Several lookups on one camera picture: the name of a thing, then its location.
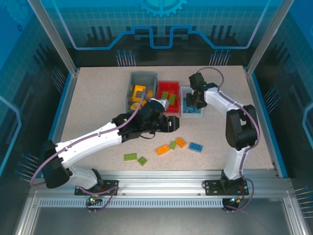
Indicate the blue lego brick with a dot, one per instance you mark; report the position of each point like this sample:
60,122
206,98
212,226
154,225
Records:
195,147
184,104
194,110

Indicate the white plastic bin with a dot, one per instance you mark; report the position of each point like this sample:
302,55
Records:
193,115

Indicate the orange-yellow lego brick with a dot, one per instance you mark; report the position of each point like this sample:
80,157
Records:
144,102
135,105
150,93
163,149
180,142

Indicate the red plastic bin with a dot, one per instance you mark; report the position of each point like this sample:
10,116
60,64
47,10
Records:
162,86

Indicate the grey plastic bin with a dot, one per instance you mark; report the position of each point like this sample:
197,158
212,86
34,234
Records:
143,79

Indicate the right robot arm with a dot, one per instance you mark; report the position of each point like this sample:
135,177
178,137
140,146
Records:
240,129

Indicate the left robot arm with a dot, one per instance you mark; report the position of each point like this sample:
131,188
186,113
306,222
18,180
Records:
85,139

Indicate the small green lego brick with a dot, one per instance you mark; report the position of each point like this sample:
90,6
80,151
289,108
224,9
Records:
173,145
142,160

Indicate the small connector board with LED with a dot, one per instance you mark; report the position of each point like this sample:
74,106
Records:
236,200
94,200

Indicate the grey metal shelf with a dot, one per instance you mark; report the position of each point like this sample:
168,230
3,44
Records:
159,222

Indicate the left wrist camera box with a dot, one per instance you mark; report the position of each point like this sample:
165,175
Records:
164,104

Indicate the wide aluminium rail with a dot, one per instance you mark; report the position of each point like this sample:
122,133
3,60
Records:
159,181

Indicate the blue-edged aluminium side rail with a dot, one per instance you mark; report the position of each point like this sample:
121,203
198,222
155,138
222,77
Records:
62,115
265,122

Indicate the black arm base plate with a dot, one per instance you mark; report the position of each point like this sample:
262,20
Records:
212,188
110,188

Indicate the aluminium frame post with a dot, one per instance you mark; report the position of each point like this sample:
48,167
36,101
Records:
56,36
263,36

